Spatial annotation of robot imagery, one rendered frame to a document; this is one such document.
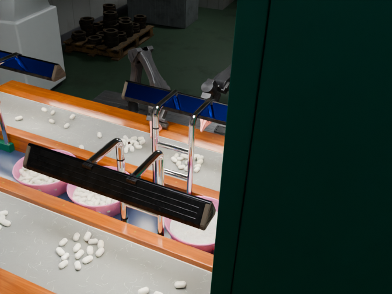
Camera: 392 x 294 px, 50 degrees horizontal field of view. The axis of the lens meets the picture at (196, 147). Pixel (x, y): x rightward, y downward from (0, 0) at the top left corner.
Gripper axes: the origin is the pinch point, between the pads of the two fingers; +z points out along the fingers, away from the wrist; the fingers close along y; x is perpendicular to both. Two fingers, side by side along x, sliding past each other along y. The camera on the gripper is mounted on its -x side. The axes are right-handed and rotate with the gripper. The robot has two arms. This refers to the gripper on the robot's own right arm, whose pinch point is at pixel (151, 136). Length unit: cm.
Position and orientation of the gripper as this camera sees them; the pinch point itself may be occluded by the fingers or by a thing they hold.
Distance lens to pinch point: 206.4
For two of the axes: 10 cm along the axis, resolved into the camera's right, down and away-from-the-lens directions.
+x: 2.4, 3.4, 9.1
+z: -3.4, 9.1, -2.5
